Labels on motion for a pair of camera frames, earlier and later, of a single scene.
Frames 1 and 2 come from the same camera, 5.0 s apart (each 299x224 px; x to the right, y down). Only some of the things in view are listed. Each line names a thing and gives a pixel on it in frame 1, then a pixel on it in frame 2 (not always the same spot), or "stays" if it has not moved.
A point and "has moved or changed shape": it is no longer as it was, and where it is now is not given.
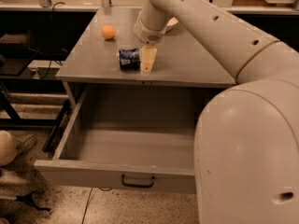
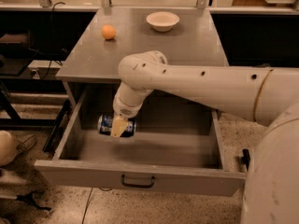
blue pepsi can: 130,59 has moved or changed shape
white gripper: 146,34 to 123,109
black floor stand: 28,199 stays
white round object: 7,148 stays
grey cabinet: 186,60 stays
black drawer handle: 136,185 stays
